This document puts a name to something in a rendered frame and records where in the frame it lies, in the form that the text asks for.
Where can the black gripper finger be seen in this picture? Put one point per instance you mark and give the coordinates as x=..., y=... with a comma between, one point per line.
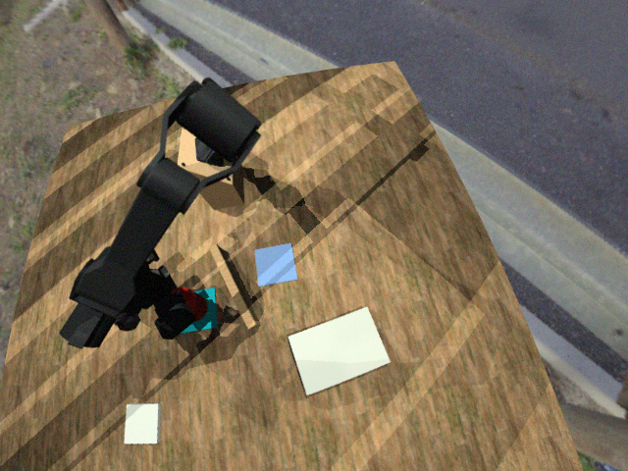
x=167, y=277
x=181, y=298

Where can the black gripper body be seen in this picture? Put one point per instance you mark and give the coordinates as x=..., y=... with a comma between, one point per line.
x=177, y=316

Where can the light wooden plank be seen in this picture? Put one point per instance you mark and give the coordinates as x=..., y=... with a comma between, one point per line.
x=234, y=287

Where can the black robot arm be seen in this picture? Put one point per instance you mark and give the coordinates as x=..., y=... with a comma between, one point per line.
x=110, y=289

